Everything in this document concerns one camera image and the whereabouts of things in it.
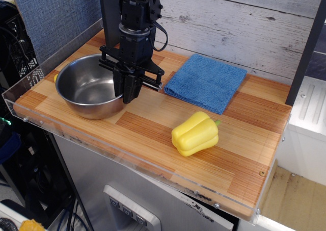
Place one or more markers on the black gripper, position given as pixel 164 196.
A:
pixel 132 60

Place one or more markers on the metal pot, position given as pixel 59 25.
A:
pixel 88 88

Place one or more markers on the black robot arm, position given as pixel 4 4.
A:
pixel 130 28

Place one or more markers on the blue folded cloth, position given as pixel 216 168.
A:
pixel 206 83

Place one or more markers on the yellow toy bell pepper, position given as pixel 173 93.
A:
pixel 197 133

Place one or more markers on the clear acrylic table guard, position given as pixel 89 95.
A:
pixel 227 176

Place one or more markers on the black plastic crate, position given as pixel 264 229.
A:
pixel 17 53

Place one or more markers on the silver cabinet with dispenser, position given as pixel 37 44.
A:
pixel 116 197

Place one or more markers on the yellow object bottom left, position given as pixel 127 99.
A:
pixel 31 225

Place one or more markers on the white plastic unit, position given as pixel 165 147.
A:
pixel 302 147

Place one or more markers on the left black vertical post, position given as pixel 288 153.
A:
pixel 111 19

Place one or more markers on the black vertical post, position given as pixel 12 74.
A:
pixel 111 19
pixel 307 54

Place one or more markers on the right black vertical post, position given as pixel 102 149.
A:
pixel 307 54

